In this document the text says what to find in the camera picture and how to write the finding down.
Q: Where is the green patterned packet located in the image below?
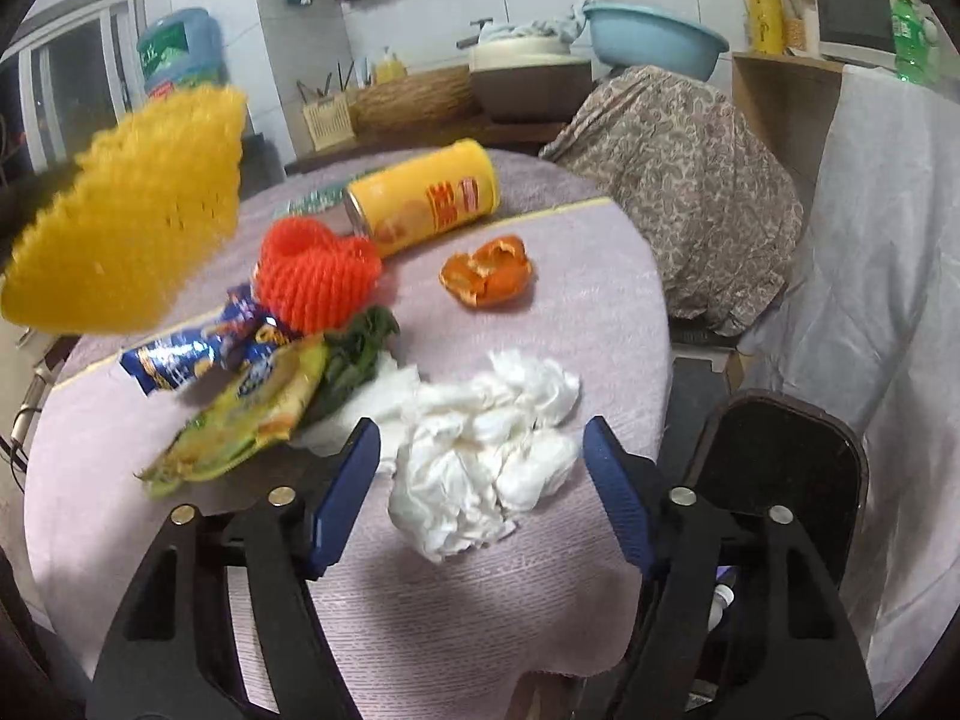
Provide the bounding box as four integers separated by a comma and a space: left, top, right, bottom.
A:
274, 171, 371, 220

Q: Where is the green soda bottle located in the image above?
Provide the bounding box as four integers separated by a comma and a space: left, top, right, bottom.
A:
892, 0, 937, 86

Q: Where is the white tissue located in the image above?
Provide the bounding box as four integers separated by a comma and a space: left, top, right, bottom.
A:
377, 349, 581, 564

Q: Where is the chopstick holder box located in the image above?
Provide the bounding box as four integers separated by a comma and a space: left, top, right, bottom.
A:
302, 93, 355, 151

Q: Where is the green leafy vegetable scrap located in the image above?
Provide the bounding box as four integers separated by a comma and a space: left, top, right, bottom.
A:
299, 305, 400, 427

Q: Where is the light blue plastic basin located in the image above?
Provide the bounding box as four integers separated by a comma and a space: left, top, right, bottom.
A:
584, 2, 731, 82

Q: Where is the orange peel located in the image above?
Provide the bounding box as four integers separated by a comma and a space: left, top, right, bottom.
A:
438, 236, 534, 309

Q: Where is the white napkin under wrappers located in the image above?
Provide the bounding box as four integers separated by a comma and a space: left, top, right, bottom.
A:
290, 351, 421, 473

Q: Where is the white cloth cover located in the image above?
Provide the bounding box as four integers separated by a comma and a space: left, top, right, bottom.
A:
745, 67, 958, 709

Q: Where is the blue water jug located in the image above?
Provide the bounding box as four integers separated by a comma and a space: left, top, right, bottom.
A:
137, 8, 226, 98

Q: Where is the yellow-green chips bag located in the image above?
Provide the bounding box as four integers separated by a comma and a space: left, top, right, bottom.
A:
139, 335, 329, 499

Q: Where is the pink tablecloth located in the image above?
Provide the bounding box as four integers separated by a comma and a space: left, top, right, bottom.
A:
21, 196, 674, 720

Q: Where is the yellow foam fruit net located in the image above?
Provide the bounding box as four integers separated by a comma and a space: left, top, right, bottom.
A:
2, 85, 245, 335

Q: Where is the brown rice cooker pot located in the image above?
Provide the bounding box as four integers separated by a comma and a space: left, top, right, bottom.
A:
469, 37, 594, 124

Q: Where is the black trash bin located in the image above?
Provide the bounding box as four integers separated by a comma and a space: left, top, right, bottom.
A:
680, 388, 869, 605

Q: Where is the purple woven table mat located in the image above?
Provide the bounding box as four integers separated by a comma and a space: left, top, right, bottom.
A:
239, 146, 602, 235

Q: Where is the yellow soap dispenser bottle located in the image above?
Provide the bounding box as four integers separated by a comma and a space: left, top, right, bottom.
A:
373, 47, 409, 85

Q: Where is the brass faucet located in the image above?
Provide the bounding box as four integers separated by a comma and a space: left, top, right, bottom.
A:
455, 18, 493, 50

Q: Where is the white microwave oven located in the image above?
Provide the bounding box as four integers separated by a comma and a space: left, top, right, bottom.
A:
815, 0, 895, 70

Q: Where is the red foam fruit net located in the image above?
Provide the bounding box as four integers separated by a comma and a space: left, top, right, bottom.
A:
254, 216, 382, 335

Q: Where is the blue snack wrapper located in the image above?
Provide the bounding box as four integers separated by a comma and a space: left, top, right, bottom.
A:
119, 283, 298, 395

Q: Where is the floral cloth covered object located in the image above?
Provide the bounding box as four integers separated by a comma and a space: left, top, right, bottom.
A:
540, 65, 804, 337

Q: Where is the yellow chips canister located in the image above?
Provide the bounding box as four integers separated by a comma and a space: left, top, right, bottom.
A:
345, 140, 500, 257

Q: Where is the woven wicker basket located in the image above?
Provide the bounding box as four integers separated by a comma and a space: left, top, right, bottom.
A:
348, 65, 482, 135

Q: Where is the window frame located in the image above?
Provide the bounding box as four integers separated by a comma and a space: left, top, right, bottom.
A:
2, 0, 146, 185

